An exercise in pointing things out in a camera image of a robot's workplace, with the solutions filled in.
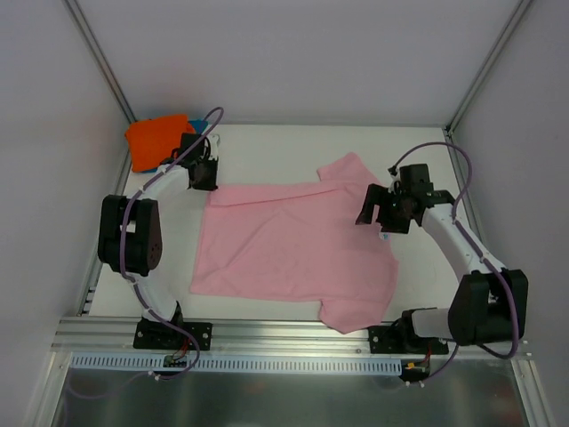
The left aluminium frame post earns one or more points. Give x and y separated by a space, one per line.
86 32

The aluminium frame post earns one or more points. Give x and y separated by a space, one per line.
498 47
86 32

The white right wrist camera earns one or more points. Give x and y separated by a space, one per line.
393 175

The pink t-shirt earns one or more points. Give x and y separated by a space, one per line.
299 243

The folded orange t-shirt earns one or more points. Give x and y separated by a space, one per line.
153 142

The white slotted cable duct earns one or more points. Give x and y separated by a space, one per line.
209 363

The folded blue t-shirt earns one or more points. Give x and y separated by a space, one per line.
197 126

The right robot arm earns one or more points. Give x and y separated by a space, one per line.
490 302

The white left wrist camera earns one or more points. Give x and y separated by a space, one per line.
212 146

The right aluminium frame post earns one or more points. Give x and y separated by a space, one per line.
498 47

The aluminium mounting rail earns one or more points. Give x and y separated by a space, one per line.
231 337

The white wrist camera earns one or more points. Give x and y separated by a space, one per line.
212 146
393 175

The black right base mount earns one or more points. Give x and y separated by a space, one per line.
394 340

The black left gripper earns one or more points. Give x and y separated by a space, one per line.
204 176

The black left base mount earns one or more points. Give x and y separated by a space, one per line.
152 335

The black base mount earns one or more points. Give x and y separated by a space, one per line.
394 340
152 335

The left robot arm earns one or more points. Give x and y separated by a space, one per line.
130 237

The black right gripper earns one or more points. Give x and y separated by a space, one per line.
387 208

